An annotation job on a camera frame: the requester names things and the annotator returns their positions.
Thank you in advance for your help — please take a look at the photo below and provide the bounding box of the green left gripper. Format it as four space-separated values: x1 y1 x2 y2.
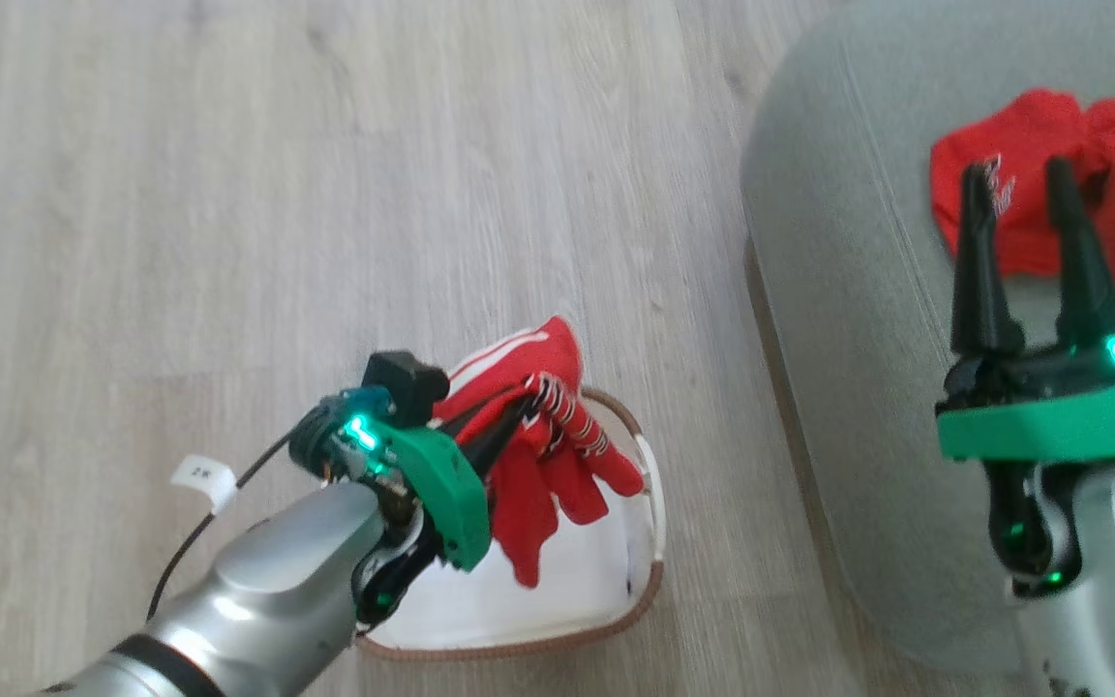
288 385 541 572

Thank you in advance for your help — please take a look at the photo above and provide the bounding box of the white plastic laundry basket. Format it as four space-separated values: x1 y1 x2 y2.
354 385 667 662

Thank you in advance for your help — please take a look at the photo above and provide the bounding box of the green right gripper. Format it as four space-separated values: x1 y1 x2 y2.
935 155 1115 464

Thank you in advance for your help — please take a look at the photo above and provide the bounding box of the white cable label tag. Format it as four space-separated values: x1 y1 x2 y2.
170 455 239 514

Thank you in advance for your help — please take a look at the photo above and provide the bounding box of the thin black cable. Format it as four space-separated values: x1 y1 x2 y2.
146 431 297 621

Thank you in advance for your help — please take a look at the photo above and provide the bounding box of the red garment with striped trim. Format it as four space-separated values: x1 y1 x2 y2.
432 315 646 590

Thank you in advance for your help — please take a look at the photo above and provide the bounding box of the red garment with white print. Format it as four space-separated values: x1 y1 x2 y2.
927 87 1115 316

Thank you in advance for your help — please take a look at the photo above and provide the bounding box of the large grey fabric sofa cushion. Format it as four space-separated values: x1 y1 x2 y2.
739 0 1115 679

